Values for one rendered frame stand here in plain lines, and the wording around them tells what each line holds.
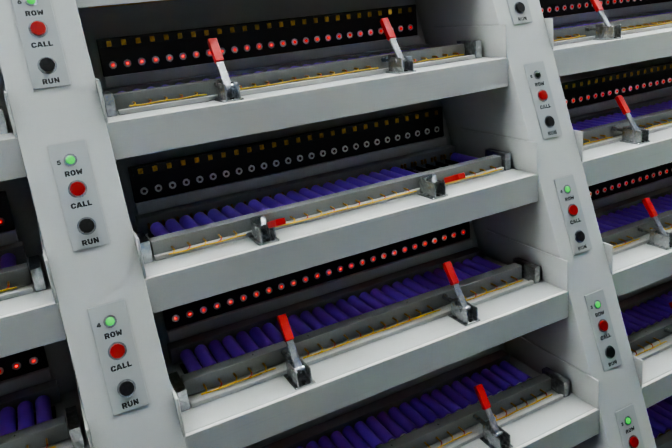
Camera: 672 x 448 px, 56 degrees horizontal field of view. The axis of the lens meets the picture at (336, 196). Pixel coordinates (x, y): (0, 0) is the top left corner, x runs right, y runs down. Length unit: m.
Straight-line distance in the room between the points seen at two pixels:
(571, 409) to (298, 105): 0.63
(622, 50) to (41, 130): 0.93
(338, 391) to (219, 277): 0.22
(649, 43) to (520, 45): 0.30
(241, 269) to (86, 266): 0.18
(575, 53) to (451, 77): 0.25
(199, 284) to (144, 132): 0.19
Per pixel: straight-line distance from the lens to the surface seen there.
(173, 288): 0.78
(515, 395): 1.08
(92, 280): 0.77
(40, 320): 0.77
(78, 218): 0.77
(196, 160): 0.95
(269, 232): 0.82
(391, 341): 0.91
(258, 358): 0.87
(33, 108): 0.79
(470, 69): 1.00
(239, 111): 0.82
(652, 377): 1.20
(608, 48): 1.20
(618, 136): 1.27
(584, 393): 1.11
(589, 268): 1.08
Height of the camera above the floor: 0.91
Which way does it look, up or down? 1 degrees up
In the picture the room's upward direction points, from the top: 14 degrees counter-clockwise
